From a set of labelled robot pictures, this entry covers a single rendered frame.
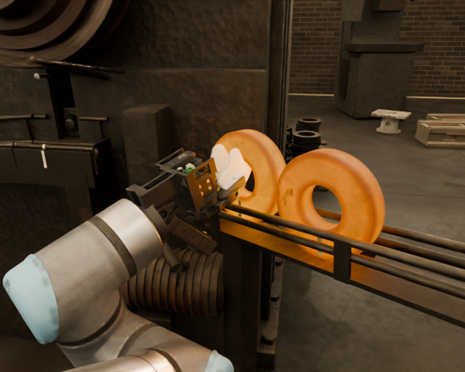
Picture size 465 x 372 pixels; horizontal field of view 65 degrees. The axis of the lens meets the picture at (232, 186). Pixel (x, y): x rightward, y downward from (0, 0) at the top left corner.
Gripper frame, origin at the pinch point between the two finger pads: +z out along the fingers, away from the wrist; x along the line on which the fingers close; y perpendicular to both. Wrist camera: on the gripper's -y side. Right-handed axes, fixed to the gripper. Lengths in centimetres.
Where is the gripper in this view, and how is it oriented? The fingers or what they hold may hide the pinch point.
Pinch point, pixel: (246, 165)
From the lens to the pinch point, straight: 60.0
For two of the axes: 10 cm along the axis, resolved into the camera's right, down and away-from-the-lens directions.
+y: -2.0, -8.2, -5.3
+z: 6.8, -5.1, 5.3
